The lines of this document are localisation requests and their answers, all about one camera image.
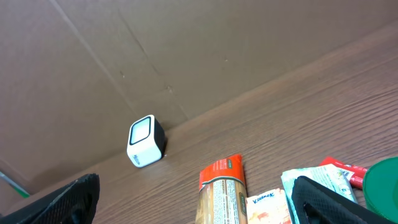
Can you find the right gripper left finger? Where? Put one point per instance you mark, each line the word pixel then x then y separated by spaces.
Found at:
pixel 75 203

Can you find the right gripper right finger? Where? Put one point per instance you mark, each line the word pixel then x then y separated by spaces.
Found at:
pixel 315 203

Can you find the teal tissue packet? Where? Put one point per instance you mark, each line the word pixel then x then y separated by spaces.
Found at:
pixel 328 175

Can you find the small orange snack packet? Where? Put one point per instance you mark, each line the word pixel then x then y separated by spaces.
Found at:
pixel 269 208

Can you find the red stick snack packet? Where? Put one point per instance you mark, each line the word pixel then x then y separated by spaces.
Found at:
pixel 355 174

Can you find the green lid jar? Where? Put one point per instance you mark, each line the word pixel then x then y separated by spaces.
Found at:
pixel 380 188

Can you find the orange spaghetti package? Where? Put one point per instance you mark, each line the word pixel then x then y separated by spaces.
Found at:
pixel 222 193

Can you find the white barcode scanner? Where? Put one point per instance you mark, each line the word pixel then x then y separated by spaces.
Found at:
pixel 146 142

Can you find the grey green rod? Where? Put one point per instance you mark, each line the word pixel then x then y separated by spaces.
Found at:
pixel 15 186

